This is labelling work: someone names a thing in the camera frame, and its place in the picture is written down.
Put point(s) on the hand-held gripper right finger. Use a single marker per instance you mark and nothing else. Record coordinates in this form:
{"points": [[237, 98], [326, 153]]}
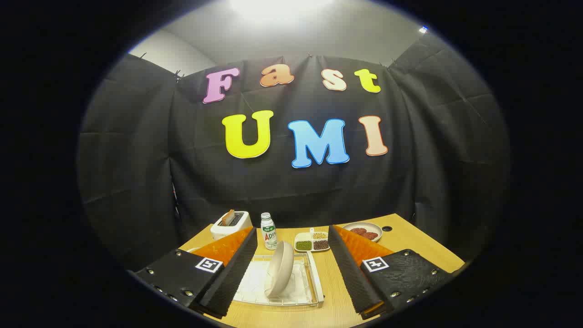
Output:
{"points": [[353, 273]]}

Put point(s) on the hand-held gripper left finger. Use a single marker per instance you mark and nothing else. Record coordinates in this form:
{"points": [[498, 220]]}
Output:
{"points": [[232, 278]]}

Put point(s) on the large beige plate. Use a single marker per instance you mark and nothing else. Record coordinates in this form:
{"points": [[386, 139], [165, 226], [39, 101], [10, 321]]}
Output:
{"points": [[278, 269]]}

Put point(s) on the small beige meat plate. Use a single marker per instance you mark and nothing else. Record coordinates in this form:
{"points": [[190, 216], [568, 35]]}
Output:
{"points": [[374, 228]]}

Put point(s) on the white divided dish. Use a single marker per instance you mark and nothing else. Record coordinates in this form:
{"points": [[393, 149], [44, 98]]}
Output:
{"points": [[312, 241]]}

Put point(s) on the red meat patty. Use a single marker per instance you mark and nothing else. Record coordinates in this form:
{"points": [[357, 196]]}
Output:
{"points": [[358, 231], [371, 235]]}

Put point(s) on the dark red beans pile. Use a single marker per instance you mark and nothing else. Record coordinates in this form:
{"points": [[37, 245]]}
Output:
{"points": [[321, 245]]}

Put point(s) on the white toaster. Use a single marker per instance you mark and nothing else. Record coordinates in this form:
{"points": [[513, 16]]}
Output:
{"points": [[227, 231]]}

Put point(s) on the yellow beans pile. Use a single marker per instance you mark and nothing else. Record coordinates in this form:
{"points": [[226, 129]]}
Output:
{"points": [[319, 236]]}

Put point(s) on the green beans pile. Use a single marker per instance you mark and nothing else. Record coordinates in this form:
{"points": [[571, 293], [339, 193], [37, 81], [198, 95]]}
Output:
{"points": [[304, 245]]}

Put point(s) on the white bottle with green label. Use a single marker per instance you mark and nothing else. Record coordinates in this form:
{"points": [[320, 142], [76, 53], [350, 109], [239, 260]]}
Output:
{"points": [[268, 234]]}

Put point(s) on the brown bread slice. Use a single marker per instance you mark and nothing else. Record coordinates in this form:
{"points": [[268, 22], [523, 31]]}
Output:
{"points": [[227, 217]]}

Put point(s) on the black backdrop cloth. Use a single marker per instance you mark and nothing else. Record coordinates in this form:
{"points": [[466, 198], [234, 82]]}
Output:
{"points": [[205, 182]]}

